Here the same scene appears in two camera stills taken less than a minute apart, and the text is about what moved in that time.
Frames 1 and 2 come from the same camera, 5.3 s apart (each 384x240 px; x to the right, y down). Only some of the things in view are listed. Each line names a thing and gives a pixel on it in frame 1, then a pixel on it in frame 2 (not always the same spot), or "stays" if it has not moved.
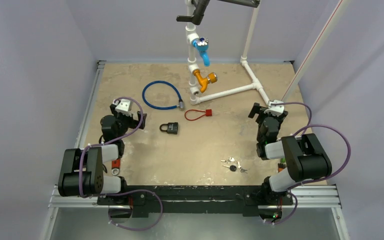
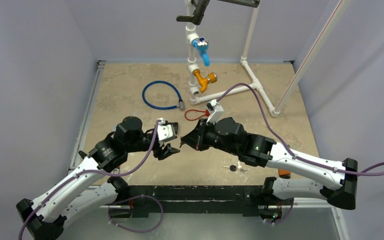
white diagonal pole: [317, 46] stays
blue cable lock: [181, 104] stays
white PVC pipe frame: [193, 67] stays
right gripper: [263, 114] → [198, 138]
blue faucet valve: [201, 45] stays
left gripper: [133, 123] → [167, 150]
